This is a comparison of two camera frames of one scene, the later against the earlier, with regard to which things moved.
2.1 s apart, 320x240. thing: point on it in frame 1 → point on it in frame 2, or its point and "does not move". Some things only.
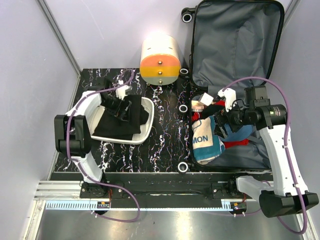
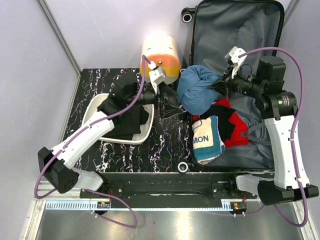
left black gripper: x=120 y=113 → x=165 y=110
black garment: x=110 y=126 does not move
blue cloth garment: x=242 y=133 → x=193 y=90
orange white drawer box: x=160 y=61 does not move
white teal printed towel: x=206 y=146 does not move
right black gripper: x=219 y=129 → x=225 y=86
